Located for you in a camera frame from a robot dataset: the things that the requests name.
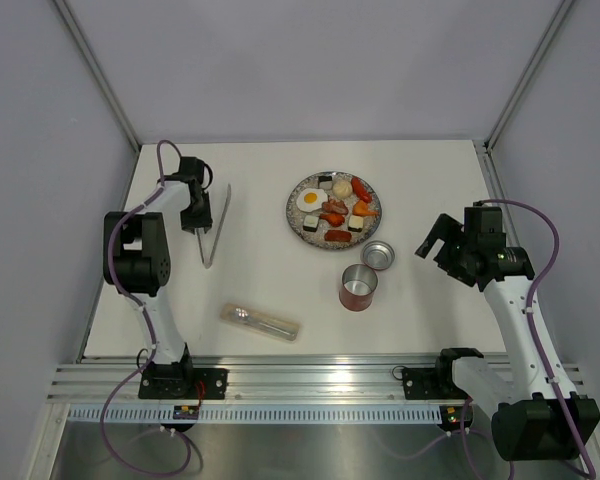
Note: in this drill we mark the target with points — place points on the red sausage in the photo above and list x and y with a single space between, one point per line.
338 236
360 191

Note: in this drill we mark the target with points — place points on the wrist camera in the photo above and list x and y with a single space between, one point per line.
192 169
483 220

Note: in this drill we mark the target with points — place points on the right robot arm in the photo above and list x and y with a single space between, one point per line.
539 415

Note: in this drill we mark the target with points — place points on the left aluminium frame post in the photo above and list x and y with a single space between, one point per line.
76 32

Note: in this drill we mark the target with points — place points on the orange chicken drumstick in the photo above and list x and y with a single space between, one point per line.
362 209

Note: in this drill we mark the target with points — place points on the white slotted cable duct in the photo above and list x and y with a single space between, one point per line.
259 414

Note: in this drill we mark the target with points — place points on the aluminium frame post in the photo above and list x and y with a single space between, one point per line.
76 32
531 69

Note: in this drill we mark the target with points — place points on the silver tin lid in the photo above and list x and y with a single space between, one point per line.
378 255

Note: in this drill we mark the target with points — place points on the aluminium mounting rail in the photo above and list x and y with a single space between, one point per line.
294 379

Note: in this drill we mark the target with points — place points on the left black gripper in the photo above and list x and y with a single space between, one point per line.
204 221

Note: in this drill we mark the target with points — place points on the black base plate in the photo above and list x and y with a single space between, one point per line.
429 384
172 382

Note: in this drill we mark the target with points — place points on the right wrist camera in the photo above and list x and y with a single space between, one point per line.
483 220

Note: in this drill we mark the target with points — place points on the orange red chicken wing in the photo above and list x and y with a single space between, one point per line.
334 220

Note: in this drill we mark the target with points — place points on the bacon wrapped roll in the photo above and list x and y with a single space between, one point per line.
336 206

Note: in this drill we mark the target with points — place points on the red sausage bottom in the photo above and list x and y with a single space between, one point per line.
338 236

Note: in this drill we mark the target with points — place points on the metal spoon in case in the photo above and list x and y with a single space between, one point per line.
263 323

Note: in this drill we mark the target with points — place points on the toy fried egg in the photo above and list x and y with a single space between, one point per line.
311 199

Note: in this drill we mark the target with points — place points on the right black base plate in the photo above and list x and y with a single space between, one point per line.
429 384

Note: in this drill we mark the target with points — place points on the speckled ceramic plate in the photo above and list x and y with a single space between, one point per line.
295 217

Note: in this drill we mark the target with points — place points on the right aluminium frame post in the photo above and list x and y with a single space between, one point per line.
531 69

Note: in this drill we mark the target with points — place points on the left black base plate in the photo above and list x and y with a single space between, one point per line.
172 382

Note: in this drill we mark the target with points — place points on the red tin can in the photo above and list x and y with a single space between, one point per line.
358 285

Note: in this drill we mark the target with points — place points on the sushi piece top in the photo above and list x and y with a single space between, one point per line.
325 182

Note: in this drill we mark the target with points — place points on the beige steamed bun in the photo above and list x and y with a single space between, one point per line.
342 189

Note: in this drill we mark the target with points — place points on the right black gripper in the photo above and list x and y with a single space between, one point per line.
443 227

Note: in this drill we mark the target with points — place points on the red sausage top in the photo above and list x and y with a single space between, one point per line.
360 191

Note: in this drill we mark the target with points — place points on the metal serving tongs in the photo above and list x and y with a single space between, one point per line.
207 258

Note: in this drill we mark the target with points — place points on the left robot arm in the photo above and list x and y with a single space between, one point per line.
137 263

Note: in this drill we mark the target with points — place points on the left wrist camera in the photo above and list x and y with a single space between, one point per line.
192 169

